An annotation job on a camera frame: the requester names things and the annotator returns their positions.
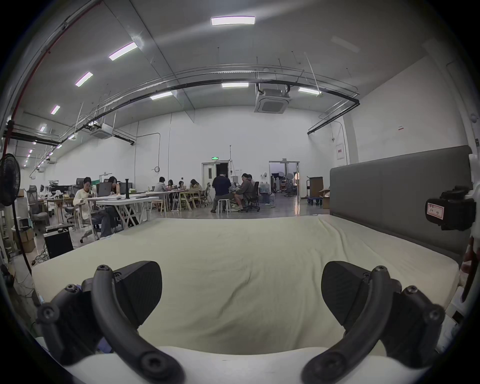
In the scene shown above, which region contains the grey office chair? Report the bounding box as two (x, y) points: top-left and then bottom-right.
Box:
(27, 200), (51, 227)

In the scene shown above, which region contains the black computer case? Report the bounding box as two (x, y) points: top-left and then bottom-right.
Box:
(43, 229), (75, 260)

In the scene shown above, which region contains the white trestle table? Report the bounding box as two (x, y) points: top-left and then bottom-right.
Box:
(87, 195), (160, 230)

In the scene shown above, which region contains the person's right hand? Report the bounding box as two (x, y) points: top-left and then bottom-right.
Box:
(462, 237), (480, 276)

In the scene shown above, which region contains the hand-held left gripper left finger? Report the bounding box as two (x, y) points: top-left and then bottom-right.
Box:
(37, 261), (185, 384)

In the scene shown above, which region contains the bed with beige sheet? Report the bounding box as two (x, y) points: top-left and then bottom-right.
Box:
(32, 214), (460, 357)

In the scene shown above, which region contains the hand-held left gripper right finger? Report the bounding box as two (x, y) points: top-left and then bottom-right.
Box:
(301, 261), (446, 384)

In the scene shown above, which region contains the row of tables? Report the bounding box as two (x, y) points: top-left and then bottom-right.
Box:
(144, 188), (211, 215)

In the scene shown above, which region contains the group of people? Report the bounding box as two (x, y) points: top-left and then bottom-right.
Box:
(233, 173), (261, 213)
(154, 176), (205, 199)

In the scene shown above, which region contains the black standing fan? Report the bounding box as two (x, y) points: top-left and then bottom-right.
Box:
(0, 153), (34, 276)

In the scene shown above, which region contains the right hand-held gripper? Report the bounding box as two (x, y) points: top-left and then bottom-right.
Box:
(425, 153), (480, 241)

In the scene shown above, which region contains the grey padded headboard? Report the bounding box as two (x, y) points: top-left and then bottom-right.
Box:
(329, 145), (474, 259)

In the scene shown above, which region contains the brown carton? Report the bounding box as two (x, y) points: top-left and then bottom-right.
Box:
(15, 226), (37, 254)

